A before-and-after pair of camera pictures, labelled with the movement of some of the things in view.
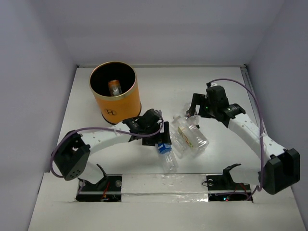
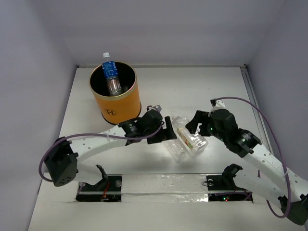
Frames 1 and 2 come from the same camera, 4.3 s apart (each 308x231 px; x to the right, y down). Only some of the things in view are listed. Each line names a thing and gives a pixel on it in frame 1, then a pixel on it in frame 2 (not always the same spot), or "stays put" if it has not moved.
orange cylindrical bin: x=116 y=109 stays put
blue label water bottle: x=169 y=161 -> x=110 y=72
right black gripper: x=198 y=98 -> x=199 y=116
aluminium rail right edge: x=246 y=80 stays put
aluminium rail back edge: x=173 y=66 stays put
